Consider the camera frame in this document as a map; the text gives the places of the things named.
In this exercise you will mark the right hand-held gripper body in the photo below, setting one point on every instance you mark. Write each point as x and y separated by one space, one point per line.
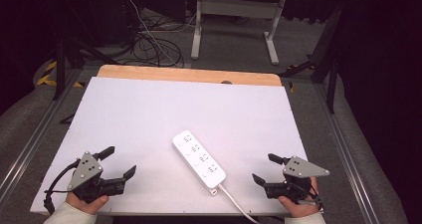
300 169

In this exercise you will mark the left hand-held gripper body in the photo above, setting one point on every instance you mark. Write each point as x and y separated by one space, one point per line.
85 174

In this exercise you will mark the person's left hand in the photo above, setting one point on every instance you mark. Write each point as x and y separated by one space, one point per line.
87 204

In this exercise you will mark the person's right hand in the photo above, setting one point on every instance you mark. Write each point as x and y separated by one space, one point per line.
298 208

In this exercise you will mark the white foam board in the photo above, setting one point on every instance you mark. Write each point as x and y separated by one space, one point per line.
149 117

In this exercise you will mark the white power strip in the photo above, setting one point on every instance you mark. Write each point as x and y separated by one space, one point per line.
199 159

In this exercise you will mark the yellow black floor tape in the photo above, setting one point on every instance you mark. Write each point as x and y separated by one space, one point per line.
48 74

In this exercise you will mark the black metal stand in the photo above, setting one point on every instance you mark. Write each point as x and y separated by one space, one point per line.
326 61
64 56

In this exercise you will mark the aluminium floor rail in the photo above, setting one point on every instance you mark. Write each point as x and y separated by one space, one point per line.
36 134
345 151

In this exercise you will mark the white metal desk frame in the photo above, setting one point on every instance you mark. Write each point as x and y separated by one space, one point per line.
236 6

